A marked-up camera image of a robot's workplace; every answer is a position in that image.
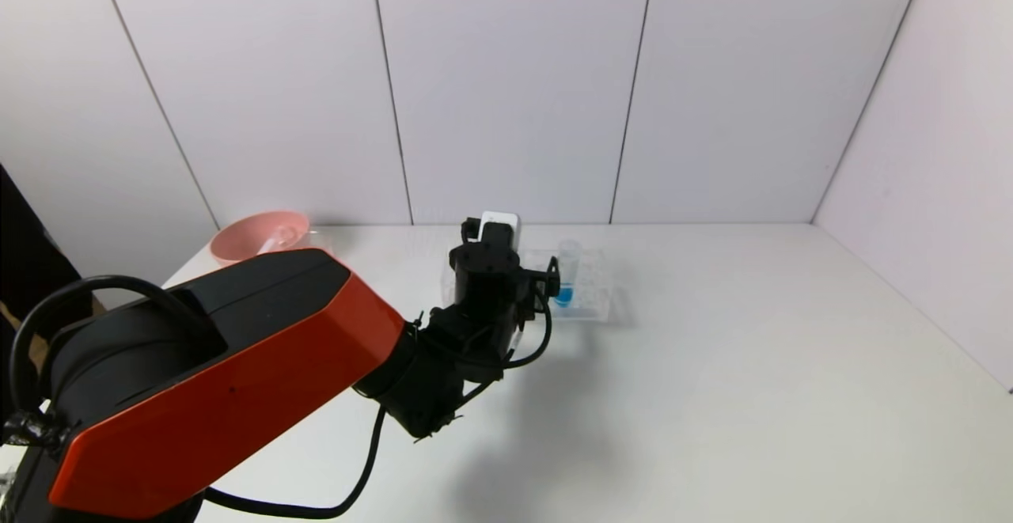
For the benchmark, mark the test tube with blue pigment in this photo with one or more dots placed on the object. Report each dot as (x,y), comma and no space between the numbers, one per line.
(565,293)

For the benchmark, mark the test tube with red pigment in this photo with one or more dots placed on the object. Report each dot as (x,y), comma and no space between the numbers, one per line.
(273,240)

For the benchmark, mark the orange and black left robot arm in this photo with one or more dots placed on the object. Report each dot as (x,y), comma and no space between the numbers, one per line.
(221,373)

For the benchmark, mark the clear plastic test tube rack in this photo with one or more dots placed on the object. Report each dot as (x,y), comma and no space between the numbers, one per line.
(589,301)

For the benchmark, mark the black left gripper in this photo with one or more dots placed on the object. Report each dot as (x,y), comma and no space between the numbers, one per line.
(534,282)

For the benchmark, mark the person leg in black trousers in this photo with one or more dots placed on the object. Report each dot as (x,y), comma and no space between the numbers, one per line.
(28,254)

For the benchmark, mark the pink bowl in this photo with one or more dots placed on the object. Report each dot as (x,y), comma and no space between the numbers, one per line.
(253,240)

